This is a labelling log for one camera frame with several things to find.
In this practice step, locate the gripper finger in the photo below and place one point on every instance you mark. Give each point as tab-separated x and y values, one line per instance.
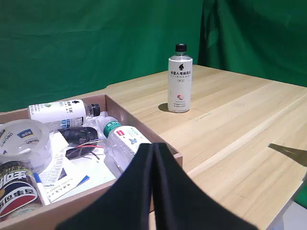
129	203
182	206

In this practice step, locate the white bottle with lychee print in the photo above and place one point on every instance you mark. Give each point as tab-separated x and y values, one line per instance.
180	83

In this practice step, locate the clear water bottle green cap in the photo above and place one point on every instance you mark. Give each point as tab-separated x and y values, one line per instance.
122	140

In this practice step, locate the brown cardboard box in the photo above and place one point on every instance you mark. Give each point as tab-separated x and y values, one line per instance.
144	130

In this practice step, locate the white bottle with green leaf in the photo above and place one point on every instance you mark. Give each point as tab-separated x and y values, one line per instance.
57	113

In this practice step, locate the white booklet with blue corner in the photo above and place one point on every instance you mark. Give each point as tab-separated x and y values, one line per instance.
79	172

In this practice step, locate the black glossy plastic piece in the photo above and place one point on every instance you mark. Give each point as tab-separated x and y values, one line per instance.
79	134
76	153

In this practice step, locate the white printed paper leaflet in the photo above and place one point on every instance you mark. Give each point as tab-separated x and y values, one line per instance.
55	167

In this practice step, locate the dark Pepsi label can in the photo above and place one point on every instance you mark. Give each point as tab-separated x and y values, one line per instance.
16	191

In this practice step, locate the clear packing tape roll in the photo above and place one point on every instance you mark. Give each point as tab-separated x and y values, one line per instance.
26	134

